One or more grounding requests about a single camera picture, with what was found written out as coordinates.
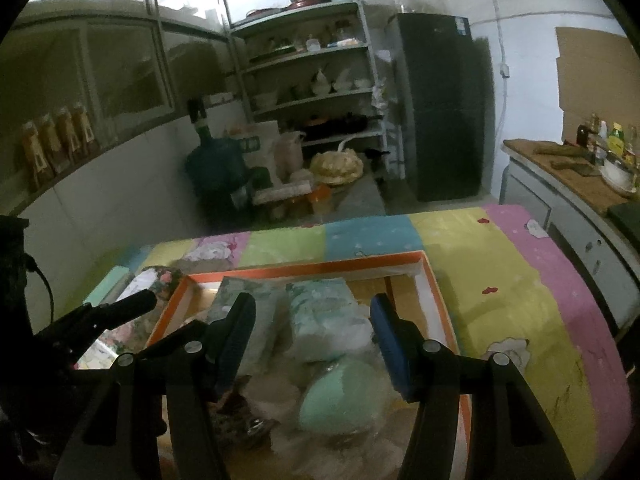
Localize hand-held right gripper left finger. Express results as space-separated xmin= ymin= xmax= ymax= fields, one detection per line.
xmin=52 ymin=292 xmax=258 ymax=480

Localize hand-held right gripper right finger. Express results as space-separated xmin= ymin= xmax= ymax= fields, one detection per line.
xmin=370 ymin=293 xmax=576 ymax=480

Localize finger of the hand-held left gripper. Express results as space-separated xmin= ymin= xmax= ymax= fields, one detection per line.
xmin=31 ymin=288 xmax=159 ymax=362

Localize grey green soft packet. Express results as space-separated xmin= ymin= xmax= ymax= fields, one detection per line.
xmin=207 ymin=276 xmax=292 ymax=377

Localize orange rimmed cardboard tray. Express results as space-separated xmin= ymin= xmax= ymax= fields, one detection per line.
xmin=147 ymin=250 xmax=474 ymax=480

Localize leopard print fabric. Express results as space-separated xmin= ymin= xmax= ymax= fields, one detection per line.
xmin=210 ymin=377 xmax=281 ymax=449

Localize green round sponge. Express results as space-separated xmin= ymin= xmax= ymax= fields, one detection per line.
xmin=298 ymin=359 xmax=386 ymax=437

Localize pale green tissue pack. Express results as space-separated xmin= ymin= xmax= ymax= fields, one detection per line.
xmin=286 ymin=280 xmax=362 ymax=363

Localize mint green box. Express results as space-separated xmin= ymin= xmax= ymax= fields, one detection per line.
xmin=82 ymin=266 xmax=134 ymax=306

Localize floral tissue pack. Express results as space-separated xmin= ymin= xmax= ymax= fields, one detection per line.
xmin=80 ymin=266 xmax=184 ymax=369

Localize blue water jug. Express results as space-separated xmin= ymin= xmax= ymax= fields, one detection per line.
xmin=186 ymin=132 xmax=251 ymax=207

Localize orange liquid bottle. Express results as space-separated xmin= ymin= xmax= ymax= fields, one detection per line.
xmin=56 ymin=108 xmax=80 ymax=166
xmin=39 ymin=114 xmax=63 ymax=176
xmin=21 ymin=121 xmax=46 ymax=192
xmin=72 ymin=102 xmax=98 ymax=158

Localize yellow round bundle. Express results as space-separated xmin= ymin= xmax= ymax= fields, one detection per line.
xmin=310 ymin=150 xmax=364 ymax=186

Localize white paper sack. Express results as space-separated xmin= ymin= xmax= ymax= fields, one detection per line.
xmin=235 ymin=121 xmax=281 ymax=181

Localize translucent plastic bag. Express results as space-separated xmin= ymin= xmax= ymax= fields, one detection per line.
xmin=275 ymin=131 xmax=306 ymax=181

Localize black water pump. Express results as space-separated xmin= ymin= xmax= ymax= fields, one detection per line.
xmin=187 ymin=97 xmax=211 ymax=136

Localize kitchen counter cabinet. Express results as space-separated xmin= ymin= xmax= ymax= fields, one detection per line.
xmin=500 ymin=139 xmax=640 ymax=332

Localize black frying pan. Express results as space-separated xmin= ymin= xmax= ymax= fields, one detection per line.
xmin=300 ymin=114 xmax=384 ymax=141

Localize black refrigerator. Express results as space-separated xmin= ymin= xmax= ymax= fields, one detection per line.
xmin=385 ymin=12 xmax=494 ymax=204

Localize black gas stove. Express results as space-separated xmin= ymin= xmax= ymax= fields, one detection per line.
xmin=605 ymin=202 xmax=640 ymax=242

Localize white metal shelf rack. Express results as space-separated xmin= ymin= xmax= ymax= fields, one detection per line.
xmin=227 ymin=0 xmax=394 ymax=182

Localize white bowl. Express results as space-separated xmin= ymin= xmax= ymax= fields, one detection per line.
xmin=600 ymin=157 xmax=639 ymax=191

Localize row of condiment bottles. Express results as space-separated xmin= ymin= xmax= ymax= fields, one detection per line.
xmin=575 ymin=114 xmax=640 ymax=166

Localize glass door wall cabinet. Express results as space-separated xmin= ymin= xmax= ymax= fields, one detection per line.
xmin=0 ymin=0 xmax=227 ymax=213

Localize cardboard wall sheets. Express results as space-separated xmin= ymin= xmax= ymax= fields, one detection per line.
xmin=555 ymin=26 xmax=640 ymax=147

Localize white wall cable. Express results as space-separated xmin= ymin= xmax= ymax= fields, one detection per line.
xmin=480 ymin=0 xmax=512 ymax=161

